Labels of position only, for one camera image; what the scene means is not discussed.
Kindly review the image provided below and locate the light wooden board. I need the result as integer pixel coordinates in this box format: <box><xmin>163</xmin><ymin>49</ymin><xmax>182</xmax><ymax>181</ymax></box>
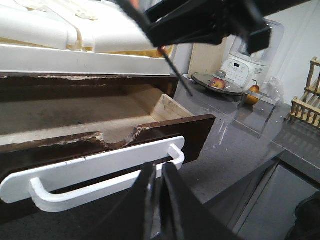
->
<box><xmin>188</xmin><ymin>37</ymin><xmax>227</xmax><ymax>78</ymax></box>

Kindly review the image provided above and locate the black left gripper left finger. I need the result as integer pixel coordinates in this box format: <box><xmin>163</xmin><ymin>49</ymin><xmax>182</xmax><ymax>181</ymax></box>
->
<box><xmin>82</xmin><ymin>163</ymin><xmax>156</xmax><ymax>240</ymax></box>

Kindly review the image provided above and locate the white plastic drawer handle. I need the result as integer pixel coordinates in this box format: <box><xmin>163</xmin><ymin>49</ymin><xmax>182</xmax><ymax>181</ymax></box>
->
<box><xmin>0</xmin><ymin>136</ymin><xmax>185</xmax><ymax>213</ymax></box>

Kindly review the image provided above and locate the glass pot lid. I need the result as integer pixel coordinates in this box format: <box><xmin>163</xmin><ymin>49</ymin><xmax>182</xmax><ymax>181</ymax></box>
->
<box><xmin>191</xmin><ymin>71</ymin><xmax>244</xmax><ymax>96</ymax></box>

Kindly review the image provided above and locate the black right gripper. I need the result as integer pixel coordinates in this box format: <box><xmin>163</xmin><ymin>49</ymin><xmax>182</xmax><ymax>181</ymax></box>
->
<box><xmin>145</xmin><ymin>0</ymin><xmax>271</xmax><ymax>54</ymax></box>

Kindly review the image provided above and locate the white electric cooker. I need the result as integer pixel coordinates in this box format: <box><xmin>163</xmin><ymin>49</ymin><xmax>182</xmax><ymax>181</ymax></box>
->
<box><xmin>221</xmin><ymin>19</ymin><xmax>285</xmax><ymax>91</ymax></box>

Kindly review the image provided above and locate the dark wooden drawer cabinet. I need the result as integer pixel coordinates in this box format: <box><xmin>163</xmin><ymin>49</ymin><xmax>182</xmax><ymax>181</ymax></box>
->
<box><xmin>0</xmin><ymin>73</ymin><xmax>178</xmax><ymax>102</ymax></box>

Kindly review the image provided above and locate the wooden dish rack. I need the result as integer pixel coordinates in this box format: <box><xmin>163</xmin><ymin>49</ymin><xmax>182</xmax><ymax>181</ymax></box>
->
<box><xmin>286</xmin><ymin>57</ymin><xmax>320</xmax><ymax>130</ymax></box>

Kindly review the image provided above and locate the grey lower cabinet door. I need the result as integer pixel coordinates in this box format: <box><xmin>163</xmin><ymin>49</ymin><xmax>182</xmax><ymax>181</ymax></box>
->
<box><xmin>227</xmin><ymin>163</ymin><xmax>320</xmax><ymax>240</ymax></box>

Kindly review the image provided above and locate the dark wooden drawer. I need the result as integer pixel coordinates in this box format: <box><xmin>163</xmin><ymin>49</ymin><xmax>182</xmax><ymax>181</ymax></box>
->
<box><xmin>0</xmin><ymin>86</ymin><xmax>215</xmax><ymax>224</ymax></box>

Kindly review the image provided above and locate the clear acrylic stand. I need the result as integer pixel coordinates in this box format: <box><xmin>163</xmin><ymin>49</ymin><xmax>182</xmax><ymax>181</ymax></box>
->
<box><xmin>192</xmin><ymin>77</ymin><xmax>285</xmax><ymax>156</ymax></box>

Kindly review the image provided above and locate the red yellow apple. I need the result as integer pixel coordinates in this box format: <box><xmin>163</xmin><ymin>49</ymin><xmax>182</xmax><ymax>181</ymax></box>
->
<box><xmin>210</xmin><ymin>77</ymin><xmax>226</xmax><ymax>90</ymax></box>

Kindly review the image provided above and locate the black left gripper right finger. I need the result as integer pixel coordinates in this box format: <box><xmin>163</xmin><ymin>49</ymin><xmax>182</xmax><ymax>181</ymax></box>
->
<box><xmin>159</xmin><ymin>163</ymin><xmax>239</xmax><ymax>240</ymax></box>

